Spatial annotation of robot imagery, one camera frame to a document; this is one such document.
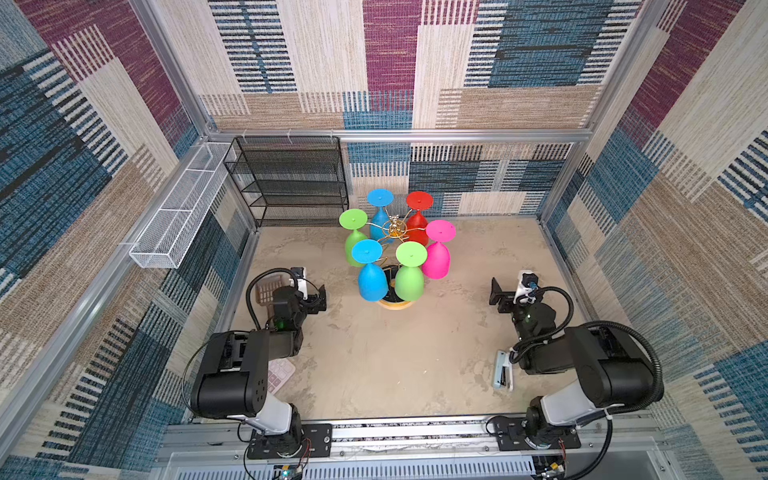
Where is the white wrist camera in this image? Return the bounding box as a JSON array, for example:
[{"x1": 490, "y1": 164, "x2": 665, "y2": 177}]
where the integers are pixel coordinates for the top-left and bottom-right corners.
[
  {"x1": 516, "y1": 270, "x2": 539, "y2": 304},
  {"x1": 290, "y1": 267, "x2": 308, "y2": 300}
]

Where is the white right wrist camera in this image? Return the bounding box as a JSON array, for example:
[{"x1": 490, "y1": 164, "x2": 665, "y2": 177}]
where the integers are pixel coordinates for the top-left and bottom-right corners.
[{"x1": 516, "y1": 270, "x2": 539, "y2": 304}]

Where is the pink wine glass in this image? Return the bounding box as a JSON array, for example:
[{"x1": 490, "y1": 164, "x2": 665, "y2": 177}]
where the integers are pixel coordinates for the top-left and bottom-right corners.
[{"x1": 421, "y1": 220, "x2": 456, "y2": 280}]

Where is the black wire shelf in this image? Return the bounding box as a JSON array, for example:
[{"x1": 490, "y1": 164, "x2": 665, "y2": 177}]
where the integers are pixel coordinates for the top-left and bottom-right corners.
[{"x1": 224, "y1": 136, "x2": 349, "y2": 227}]

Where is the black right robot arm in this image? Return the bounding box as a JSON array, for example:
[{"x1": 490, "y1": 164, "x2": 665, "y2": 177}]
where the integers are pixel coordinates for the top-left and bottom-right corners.
[{"x1": 486, "y1": 271, "x2": 664, "y2": 451}]

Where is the blue wine glass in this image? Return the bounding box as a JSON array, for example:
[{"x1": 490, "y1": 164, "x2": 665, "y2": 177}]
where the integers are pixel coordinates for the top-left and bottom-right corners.
[
  {"x1": 352, "y1": 239, "x2": 388, "y2": 302},
  {"x1": 367, "y1": 189, "x2": 394, "y2": 240}
]

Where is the green back wine glass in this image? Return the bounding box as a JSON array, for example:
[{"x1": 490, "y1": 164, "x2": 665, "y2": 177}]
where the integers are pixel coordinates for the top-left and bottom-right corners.
[{"x1": 339, "y1": 209, "x2": 368, "y2": 268}]

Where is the blue front wine glass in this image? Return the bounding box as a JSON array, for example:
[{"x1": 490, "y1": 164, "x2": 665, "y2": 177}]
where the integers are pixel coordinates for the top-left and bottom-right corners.
[{"x1": 352, "y1": 239, "x2": 388, "y2": 302}]

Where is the white mesh wall basket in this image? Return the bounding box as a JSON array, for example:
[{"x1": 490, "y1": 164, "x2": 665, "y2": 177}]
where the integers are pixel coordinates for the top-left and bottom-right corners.
[{"x1": 129, "y1": 142, "x2": 229, "y2": 269}]

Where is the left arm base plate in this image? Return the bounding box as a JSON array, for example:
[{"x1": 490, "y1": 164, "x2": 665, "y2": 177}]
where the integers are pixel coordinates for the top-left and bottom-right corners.
[{"x1": 245, "y1": 423, "x2": 333, "y2": 460}]

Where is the blue back wine glass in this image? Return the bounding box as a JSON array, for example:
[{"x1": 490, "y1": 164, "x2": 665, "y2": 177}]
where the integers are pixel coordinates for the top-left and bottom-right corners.
[{"x1": 367, "y1": 189, "x2": 394, "y2": 240}]

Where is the silver stapler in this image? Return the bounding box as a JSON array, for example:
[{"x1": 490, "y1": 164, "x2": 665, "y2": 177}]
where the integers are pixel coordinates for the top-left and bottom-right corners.
[{"x1": 492, "y1": 350, "x2": 514, "y2": 391}]

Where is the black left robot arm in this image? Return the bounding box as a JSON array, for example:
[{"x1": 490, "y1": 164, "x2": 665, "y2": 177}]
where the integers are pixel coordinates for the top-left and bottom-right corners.
[{"x1": 189, "y1": 267, "x2": 333, "y2": 462}]

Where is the green front wine glass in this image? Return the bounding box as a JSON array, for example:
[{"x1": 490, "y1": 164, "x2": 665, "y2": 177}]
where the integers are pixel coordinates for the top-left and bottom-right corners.
[{"x1": 395, "y1": 241, "x2": 427, "y2": 302}]

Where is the green wine glass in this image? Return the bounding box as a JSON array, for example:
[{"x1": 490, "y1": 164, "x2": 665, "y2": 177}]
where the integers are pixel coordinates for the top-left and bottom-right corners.
[
  {"x1": 395, "y1": 241, "x2": 427, "y2": 302},
  {"x1": 339, "y1": 209, "x2": 368, "y2": 268}
]

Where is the aluminium mounting rail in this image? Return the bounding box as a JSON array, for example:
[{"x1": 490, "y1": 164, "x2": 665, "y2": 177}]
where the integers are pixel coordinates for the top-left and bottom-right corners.
[{"x1": 150, "y1": 412, "x2": 685, "y2": 479}]

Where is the red wine glass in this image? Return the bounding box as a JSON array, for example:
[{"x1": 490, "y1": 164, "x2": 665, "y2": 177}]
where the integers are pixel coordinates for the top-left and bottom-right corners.
[{"x1": 406, "y1": 191, "x2": 434, "y2": 246}]

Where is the gold wine glass rack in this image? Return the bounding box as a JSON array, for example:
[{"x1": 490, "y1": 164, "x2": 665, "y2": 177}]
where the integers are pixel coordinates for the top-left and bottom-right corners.
[{"x1": 377, "y1": 211, "x2": 415, "y2": 311}]

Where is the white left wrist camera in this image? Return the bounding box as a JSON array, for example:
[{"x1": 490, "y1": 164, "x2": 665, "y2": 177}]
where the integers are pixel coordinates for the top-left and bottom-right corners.
[{"x1": 290, "y1": 267, "x2": 308, "y2": 300}]

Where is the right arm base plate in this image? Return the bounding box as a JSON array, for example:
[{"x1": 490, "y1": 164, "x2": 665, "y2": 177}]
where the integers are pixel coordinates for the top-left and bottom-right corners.
[{"x1": 486, "y1": 415, "x2": 582, "y2": 452}]

